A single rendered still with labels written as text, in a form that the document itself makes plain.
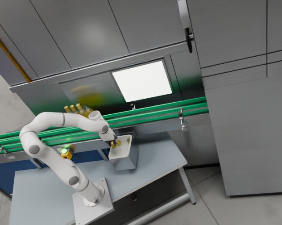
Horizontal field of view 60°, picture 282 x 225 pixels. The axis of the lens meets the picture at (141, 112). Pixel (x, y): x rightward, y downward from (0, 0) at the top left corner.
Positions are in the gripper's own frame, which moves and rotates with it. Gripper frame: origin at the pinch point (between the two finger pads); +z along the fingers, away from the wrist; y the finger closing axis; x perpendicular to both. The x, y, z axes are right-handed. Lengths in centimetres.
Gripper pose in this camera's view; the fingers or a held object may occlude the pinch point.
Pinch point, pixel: (112, 143)
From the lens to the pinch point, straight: 189.1
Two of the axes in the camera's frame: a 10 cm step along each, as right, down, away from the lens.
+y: -9.4, 1.8, 2.8
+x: -0.9, 6.8, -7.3
